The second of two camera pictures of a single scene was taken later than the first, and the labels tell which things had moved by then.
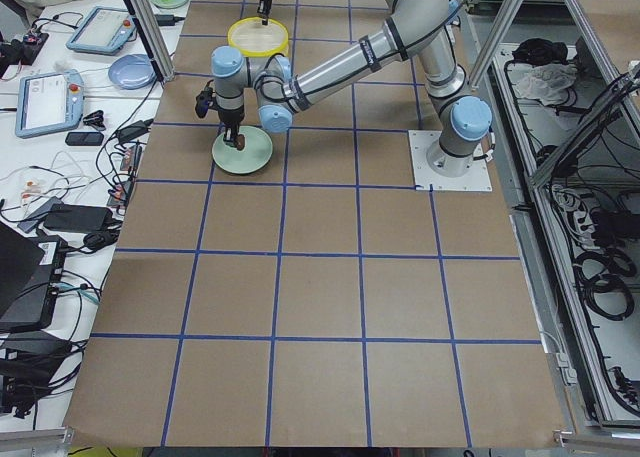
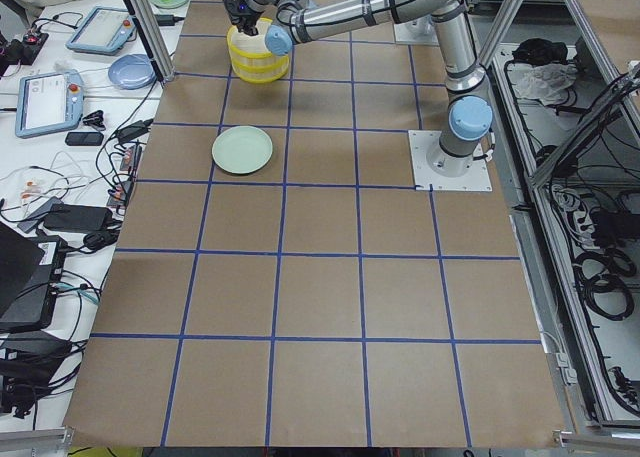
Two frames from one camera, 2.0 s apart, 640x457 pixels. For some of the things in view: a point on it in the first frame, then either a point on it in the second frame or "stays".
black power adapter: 167,19 stays
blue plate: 132,71 stays
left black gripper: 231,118 → 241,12
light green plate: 254,155 stays
